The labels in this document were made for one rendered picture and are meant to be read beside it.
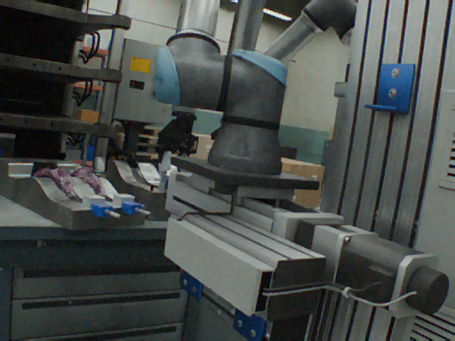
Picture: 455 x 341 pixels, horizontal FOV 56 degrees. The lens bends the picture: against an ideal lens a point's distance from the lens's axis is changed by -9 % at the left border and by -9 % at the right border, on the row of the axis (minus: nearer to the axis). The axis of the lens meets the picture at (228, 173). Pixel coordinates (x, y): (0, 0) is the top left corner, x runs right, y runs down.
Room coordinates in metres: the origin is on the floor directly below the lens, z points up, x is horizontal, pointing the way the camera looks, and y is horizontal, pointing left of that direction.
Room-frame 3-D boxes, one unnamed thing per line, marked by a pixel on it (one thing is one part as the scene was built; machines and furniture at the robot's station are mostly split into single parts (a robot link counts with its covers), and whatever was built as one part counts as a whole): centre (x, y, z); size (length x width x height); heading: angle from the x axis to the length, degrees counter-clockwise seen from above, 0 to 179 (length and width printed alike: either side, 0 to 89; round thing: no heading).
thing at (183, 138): (1.39, 0.16, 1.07); 0.09 x 0.08 x 0.12; 37
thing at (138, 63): (2.32, 0.52, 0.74); 0.31 x 0.22 x 1.47; 127
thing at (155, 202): (1.63, 0.27, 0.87); 0.50 x 0.26 x 0.14; 37
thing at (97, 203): (1.15, 0.31, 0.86); 0.13 x 0.05 x 0.05; 54
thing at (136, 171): (1.62, 0.26, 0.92); 0.35 x 0.16 x 0.09; 37
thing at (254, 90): (0.94, -0.02, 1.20); 0.13 x 0.12 x 0.14; 97
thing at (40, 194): (1.35, 0.50, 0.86); 0.50 x 0.26 x 0.11; 54
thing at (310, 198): (6.66, -0.63, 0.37); 1.20 x 0.82 x 0.74; 45
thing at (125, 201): (1.24, 0.24, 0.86); 0.13 x 0.05 x 0.05; 54
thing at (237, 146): (0.94, -0.03, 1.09); 0.15 x 0.15 x 0.10
